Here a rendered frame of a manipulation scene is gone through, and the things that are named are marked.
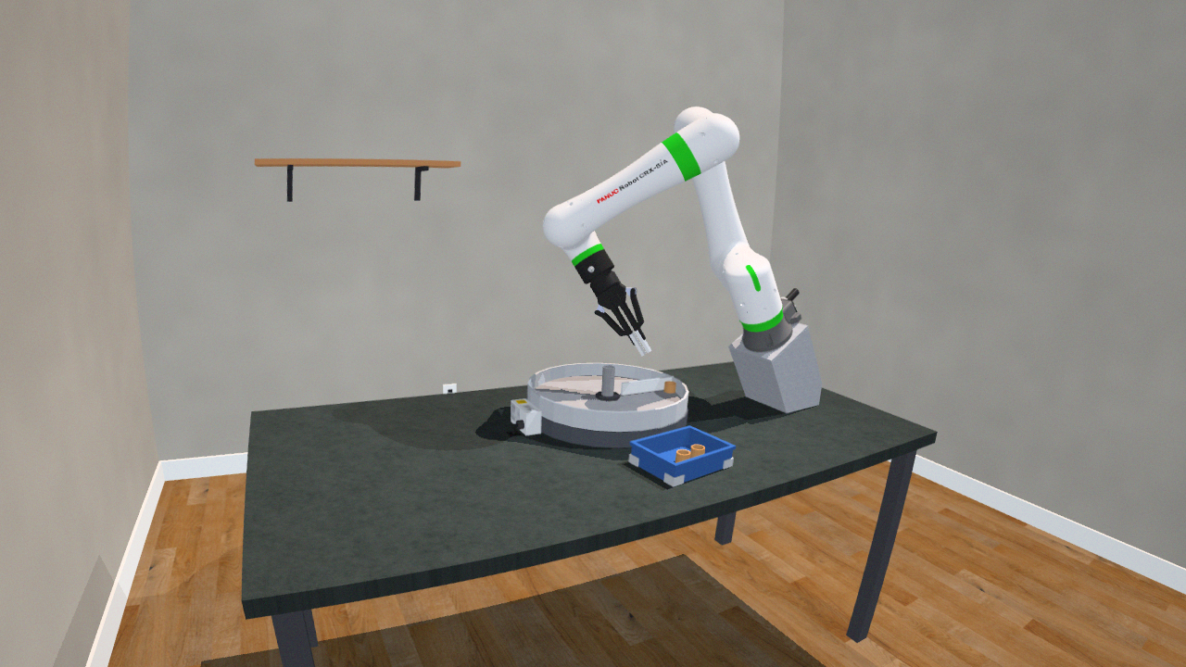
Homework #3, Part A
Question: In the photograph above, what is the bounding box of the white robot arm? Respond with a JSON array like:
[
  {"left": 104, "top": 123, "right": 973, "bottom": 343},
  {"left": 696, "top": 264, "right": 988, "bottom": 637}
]
[{"left": 543, "top": 107, "right": 801, "bottom": 352}]

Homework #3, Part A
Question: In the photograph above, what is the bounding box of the blue plastic crate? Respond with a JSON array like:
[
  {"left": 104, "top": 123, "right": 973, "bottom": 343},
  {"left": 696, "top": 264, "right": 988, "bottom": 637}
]
[{"left": 629, "top": 426, "right": 737, "bottom": 487}]

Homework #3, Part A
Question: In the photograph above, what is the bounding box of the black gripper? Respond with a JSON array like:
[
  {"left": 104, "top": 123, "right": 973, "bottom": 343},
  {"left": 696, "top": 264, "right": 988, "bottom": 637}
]
[{"left": 589, "top": 271, "right": 651, "bottom": 357}]

